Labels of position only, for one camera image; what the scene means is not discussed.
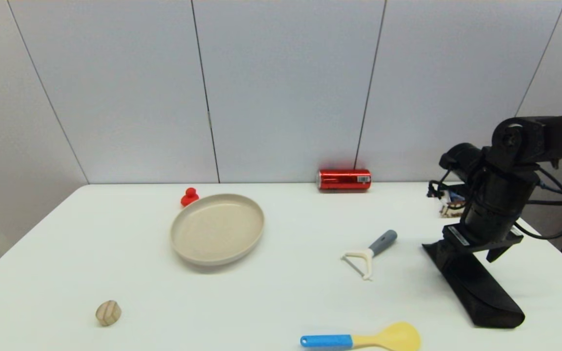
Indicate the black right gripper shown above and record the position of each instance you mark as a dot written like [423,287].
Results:
[486,234]

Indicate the small wooden cylinder block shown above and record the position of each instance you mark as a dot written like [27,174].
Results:
[108,313]

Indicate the beige round plate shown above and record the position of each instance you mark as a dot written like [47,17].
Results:
[217,229]

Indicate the red soda can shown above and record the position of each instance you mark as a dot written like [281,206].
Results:
[342,180]

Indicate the black glasses case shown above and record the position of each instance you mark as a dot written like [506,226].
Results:
[491,297]

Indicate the chocolate cake slice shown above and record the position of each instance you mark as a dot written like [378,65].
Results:
[447,211]

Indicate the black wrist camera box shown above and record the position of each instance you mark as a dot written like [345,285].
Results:
[461,161]

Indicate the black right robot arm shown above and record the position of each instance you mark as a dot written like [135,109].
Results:
[554,136]

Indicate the red rubber duck toy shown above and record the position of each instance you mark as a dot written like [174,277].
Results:
[190,198]

